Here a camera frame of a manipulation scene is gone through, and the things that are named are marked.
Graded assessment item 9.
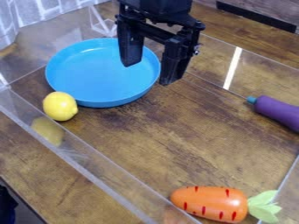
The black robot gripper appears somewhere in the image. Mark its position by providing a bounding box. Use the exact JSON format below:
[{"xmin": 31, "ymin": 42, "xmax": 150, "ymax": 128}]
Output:
[{"xmin": 116, "ymin": 0, "xmax": 206, "ymax": 86}]

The orange toy carrot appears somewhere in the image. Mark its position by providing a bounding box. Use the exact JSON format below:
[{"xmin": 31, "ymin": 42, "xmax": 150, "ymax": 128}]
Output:
[{"xmin": 171, "ymin": 185, "xmax": 282, "ymax": 223}]

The blue plastic plate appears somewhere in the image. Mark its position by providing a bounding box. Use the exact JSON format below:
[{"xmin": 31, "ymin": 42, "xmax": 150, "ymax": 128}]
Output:
[{"xmin": 45, "ymin": 38, "xmax": 160, "ymax": 108}]

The yellow toy lemon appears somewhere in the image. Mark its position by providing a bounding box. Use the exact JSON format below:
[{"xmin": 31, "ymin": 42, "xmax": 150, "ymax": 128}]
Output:
[{"xmin": 41, "ymin": 92, "xmax": 79, "ymax": 122}]

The purple toy eggplant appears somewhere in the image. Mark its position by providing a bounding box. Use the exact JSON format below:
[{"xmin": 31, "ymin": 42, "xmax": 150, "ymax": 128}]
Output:
[{"xmin": 247, "ymin": 95, "xmax": 299, "ymax": 133}]

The clear acrylic triangular bracket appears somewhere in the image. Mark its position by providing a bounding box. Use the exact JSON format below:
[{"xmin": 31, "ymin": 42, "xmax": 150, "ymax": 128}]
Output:
[{"xmin": 88, "ymin": 6, "xmax": 118, "ymax": 38}]

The clear acrylic barrier wall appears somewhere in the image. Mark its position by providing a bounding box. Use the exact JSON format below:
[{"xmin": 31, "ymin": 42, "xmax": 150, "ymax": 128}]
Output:
[{"xmin": 0, "ymin": 86, "xmax": 202, "ymax": 224}]

